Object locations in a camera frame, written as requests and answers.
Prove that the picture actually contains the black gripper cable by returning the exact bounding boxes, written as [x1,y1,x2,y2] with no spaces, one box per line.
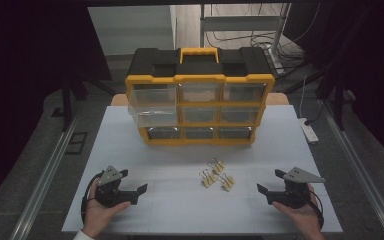
[308,189,325,231]
[80,171,105,225]

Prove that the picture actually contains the black stand leg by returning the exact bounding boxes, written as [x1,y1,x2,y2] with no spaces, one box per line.
[283,63,358,132]
[50,64,118,133]

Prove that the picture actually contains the black plug with cable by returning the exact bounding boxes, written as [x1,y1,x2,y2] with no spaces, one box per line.
[303,99,326,127]

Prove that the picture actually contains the aluminium floor rail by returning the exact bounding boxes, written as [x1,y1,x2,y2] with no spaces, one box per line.
[318,99,384,240]
[17,111,81,240]

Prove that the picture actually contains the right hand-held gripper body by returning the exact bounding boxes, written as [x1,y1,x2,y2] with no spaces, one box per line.
[265,166,326,210]

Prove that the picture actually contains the white power strip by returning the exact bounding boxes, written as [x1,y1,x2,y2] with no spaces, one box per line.
[297,117,320,145]

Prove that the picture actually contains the black curtain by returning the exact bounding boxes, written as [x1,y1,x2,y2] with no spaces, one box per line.
[0,0,113,214]
[284,0,384,172]

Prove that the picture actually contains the dark floor grate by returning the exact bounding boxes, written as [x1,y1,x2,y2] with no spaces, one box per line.
[64,131,89,156]

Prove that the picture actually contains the grey metal stand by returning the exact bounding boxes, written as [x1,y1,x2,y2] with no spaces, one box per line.
[199,3,292,75]

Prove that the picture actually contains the person's right hand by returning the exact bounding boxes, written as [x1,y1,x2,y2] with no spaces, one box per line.
[271,183,326,240]

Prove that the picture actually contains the black floor cables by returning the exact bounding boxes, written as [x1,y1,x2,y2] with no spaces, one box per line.
[205,3,321,79]

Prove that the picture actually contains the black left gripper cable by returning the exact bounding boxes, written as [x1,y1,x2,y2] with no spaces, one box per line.
[80,171,105,225]

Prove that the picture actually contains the person's left hand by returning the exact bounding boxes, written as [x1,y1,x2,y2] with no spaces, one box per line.
[81,178,132,240]

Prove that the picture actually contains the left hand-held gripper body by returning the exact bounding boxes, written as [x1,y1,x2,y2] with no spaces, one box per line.
[94,165,140,209]

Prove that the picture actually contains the white shirt sleeve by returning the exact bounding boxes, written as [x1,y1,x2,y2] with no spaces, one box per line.
[72,229,95,240]

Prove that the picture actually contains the clear plastic drawer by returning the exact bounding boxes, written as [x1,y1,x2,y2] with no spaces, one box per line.
[127,83,180,128]

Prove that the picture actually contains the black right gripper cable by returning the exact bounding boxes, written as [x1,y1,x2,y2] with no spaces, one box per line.
[308,189,325,231]

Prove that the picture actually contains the white cable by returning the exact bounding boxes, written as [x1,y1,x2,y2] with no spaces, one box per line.
[298,73,308,118]

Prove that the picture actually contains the black and yellow drawer organizer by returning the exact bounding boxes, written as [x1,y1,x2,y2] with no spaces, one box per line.
[124,46,276,146]

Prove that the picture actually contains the wooden table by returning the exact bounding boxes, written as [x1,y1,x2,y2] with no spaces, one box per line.
[110,92,290,107]

